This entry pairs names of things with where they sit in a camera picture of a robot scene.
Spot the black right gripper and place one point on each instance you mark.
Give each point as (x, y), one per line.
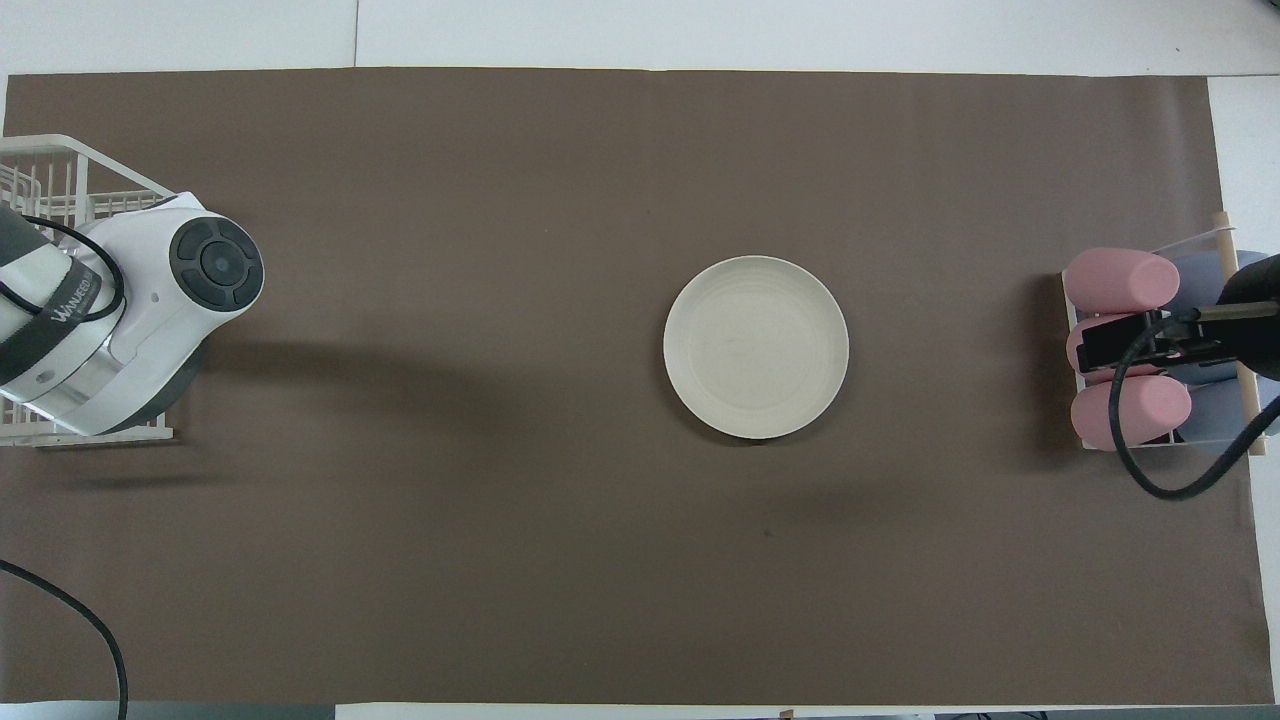
(1255, 330)

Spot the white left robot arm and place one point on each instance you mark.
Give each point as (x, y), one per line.
(150, 320)

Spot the cream round plate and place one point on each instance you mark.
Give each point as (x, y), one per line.
(755, 345)

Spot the pink plastic cup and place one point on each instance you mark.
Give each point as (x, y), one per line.
(1120, 280)
(1074, 355)
(1150, 412)

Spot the brown table mat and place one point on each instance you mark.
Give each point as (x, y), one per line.
(500, 300)

